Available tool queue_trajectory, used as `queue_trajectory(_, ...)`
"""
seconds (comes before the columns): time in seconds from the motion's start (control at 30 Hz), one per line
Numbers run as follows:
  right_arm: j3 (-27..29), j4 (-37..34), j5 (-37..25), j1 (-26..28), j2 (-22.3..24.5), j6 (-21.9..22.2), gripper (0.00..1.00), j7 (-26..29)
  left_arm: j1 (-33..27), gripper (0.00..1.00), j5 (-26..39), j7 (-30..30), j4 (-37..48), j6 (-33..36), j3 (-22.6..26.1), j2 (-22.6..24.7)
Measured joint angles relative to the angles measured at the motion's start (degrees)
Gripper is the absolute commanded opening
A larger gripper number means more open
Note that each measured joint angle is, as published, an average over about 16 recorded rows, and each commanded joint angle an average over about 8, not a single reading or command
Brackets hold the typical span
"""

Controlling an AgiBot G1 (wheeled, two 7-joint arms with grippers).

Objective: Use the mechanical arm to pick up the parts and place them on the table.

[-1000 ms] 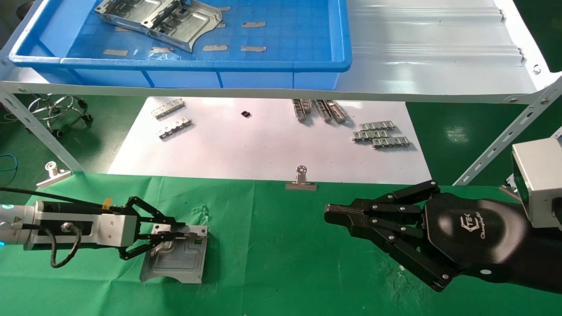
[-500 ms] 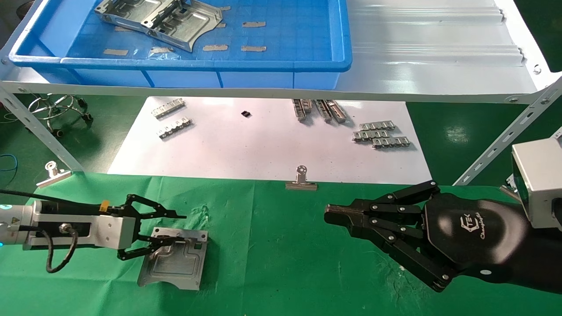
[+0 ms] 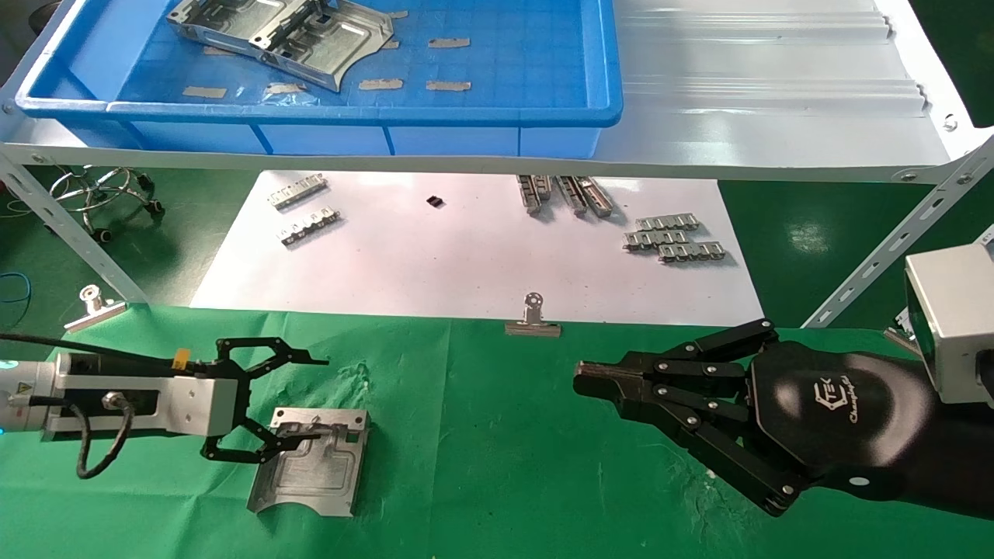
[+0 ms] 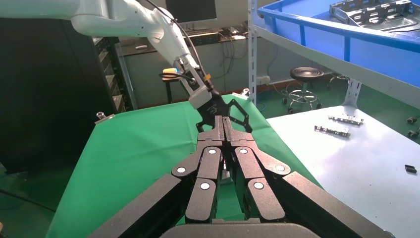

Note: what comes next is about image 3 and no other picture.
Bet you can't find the blue floor cable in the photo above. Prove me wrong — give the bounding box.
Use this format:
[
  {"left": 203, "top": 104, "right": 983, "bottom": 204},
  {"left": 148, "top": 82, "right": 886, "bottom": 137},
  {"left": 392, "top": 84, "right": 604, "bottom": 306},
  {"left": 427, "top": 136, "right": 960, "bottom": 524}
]
[{"left": 0, "top": 270, "right": 33, "bottom": 328}]

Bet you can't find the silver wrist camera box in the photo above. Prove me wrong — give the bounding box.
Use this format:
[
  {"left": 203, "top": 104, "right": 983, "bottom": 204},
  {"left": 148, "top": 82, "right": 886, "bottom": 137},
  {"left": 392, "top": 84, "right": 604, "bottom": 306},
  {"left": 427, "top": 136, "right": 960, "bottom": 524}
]
[
  {"left": 43, "top": 351, "right": 239, "bottom": 442},
  {"left": 904, "top": 244, "right": 994, "bottom": 406}
]

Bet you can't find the white slotted steel post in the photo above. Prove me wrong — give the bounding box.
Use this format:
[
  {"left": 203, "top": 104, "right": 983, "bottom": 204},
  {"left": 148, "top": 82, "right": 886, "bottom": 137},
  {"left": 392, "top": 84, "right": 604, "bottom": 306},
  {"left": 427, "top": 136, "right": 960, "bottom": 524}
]
[
  {"left": 0, "top": 151, "right": 151, "bottom": 306},
  {"left": 802, "top": 136, "right": 994, "bottom": 329}
]

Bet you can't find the black looped connector cable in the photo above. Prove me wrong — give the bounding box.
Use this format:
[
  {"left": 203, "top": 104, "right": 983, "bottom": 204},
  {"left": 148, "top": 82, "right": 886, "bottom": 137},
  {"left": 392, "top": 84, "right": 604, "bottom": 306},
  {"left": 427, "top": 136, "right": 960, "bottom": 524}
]
[{"left": 73, "top": 393, "right": 136, "bottom": 481}]

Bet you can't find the grey stamped metal plate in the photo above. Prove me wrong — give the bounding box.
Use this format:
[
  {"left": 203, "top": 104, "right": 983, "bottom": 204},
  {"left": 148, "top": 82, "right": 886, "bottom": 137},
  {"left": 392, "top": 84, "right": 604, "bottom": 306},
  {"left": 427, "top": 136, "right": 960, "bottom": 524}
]
[{"left": 246, "top": 407, "right": 372, "bottom": 518}]

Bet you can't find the small toothed metal strip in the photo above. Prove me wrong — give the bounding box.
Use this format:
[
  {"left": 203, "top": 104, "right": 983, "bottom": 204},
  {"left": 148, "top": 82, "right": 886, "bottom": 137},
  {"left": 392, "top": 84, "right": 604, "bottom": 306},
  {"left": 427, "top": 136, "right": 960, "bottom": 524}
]
[
  {"left": 658, "top": 241, "right": 728, "bottom": 264},
  {"left": 280, "top": 206, "right": 343, "bottom": 248},
  {"left": 268, "top": 174, "right": 329, "bottom": 211},
  {"left": 623, "top": 230, "right": 689, "bottom": 252},
  {"left": 636, "top": 215, "right": 700, "bottom": 233}
]

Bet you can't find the silver stamped metal plate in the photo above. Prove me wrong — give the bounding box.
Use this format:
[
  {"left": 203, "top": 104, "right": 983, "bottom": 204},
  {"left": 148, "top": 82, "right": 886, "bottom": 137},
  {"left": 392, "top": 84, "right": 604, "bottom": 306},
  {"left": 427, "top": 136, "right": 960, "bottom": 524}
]
[{"left": 166, "top": 0, "right": 293, "bottom": 49}]

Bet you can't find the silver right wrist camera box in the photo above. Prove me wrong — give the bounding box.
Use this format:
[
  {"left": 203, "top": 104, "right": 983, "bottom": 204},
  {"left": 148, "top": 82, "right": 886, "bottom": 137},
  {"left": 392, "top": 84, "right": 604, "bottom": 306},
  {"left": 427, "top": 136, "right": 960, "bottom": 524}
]
[{"left": 904, "top": 244, "right": 994, "bottom": 406}]

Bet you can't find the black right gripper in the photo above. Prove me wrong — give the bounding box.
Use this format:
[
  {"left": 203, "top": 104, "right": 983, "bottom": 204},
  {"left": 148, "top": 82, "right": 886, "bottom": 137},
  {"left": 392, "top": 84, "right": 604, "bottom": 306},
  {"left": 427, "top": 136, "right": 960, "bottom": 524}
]
[{"left": 574, "top": 318, "right": 938, "bottom": 518}]

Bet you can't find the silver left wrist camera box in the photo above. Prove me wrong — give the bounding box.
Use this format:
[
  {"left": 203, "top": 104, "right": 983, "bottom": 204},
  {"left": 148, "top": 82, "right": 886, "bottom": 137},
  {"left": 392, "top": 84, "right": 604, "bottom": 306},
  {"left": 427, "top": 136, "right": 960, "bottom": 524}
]
[{"left": 43, "top": 351, "right": 239, "bottom": 442}]

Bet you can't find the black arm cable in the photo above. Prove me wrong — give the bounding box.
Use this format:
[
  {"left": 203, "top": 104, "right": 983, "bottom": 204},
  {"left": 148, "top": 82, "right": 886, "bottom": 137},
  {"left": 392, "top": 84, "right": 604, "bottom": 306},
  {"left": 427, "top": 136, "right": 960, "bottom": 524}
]
[{"left": 0, "top": 332, "right": 186, "bottom": 367}]

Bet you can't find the notched stamped metal plate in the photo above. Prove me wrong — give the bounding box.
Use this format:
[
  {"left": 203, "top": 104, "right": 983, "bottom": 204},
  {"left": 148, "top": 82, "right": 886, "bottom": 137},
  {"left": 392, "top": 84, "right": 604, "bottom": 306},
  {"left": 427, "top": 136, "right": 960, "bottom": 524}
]
[{"left": 248, "top": 0, "right": 396, "bottom": 93}]

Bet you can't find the green table cloth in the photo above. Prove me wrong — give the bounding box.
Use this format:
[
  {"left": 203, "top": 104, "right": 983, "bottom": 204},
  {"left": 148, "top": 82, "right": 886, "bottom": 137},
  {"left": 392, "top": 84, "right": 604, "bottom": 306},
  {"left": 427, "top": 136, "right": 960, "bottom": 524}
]
[{"left": 0, "top": 303, "right": 994, "bottom": 559}]

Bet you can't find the blue plastic bin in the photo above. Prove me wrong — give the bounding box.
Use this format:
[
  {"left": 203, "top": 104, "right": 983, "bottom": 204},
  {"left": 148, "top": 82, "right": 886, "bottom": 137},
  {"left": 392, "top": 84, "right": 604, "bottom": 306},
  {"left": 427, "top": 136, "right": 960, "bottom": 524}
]
[{"left": 15, "top": 0, "right": 625, "bottom": 161}]

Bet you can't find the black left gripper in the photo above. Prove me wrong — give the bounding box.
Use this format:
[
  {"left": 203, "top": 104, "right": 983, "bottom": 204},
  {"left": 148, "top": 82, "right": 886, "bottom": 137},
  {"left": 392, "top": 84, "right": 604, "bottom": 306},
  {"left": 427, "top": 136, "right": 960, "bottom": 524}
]
[{"left": 200, "top": 336, "right": 330, "bottom": 465}]

